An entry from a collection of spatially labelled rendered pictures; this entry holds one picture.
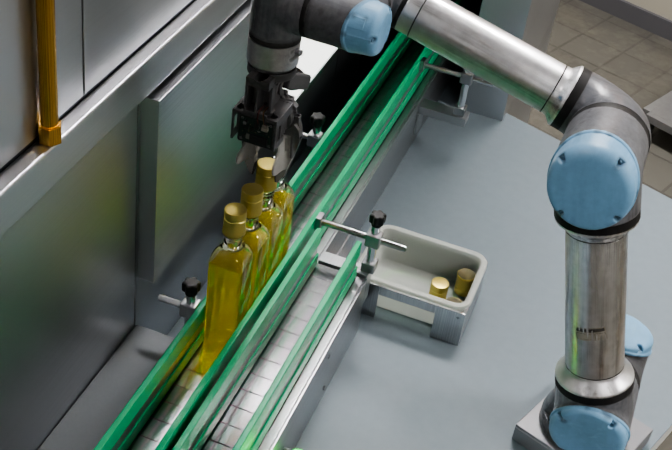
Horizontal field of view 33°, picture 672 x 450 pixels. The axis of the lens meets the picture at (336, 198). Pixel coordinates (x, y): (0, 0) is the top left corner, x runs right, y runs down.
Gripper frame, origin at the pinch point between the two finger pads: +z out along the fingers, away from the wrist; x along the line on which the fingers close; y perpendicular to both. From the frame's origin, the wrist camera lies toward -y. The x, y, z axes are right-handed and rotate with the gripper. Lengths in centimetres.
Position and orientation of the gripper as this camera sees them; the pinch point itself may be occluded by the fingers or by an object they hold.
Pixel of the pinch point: (267, 167)
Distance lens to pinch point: 176.7
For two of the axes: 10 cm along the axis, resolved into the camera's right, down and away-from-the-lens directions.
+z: -1.2, 7.9, 6.0
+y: -3.6, 5.3, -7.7
